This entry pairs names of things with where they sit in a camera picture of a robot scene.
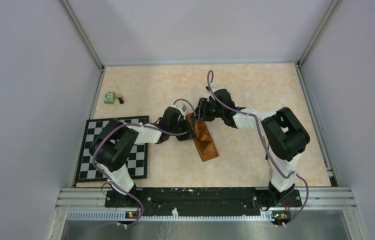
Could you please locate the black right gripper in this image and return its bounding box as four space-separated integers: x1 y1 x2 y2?
189 98 225 122

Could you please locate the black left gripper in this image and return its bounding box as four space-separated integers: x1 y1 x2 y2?
169 116 198 141

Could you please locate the brown satin napkin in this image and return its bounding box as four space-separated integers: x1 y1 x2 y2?
186 113 219 162

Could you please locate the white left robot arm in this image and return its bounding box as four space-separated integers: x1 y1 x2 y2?
89 104 197 207

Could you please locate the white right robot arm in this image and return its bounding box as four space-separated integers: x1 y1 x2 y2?
195 87 311 206

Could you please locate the black white chessboard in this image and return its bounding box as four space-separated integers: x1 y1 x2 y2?
74 118 149 184

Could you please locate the small wooden black-tipped piece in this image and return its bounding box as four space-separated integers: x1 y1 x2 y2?
117 94 125 105

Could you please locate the green toy block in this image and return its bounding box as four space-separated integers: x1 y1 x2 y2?
104 91 117 105

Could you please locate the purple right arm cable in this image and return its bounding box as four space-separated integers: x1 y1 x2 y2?
206 69 310 228

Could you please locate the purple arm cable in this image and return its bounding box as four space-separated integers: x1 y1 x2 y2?
206 69 310 228
91 98 197 229

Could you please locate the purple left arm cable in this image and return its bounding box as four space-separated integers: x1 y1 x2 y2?
91 98 197 229

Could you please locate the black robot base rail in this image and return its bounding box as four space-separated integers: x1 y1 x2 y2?
104 187 303 218

